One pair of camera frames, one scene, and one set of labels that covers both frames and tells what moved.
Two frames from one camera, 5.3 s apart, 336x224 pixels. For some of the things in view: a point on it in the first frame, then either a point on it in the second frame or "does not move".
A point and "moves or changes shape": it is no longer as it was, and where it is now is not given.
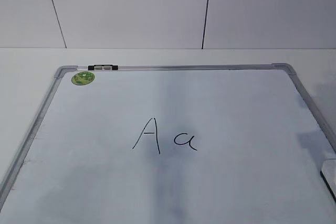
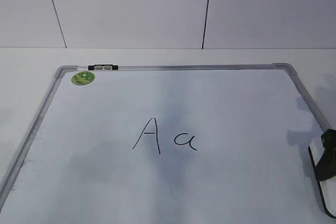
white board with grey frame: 174,144 does not move
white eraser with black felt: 328,172 moves or changes shape
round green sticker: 82,77 does not move
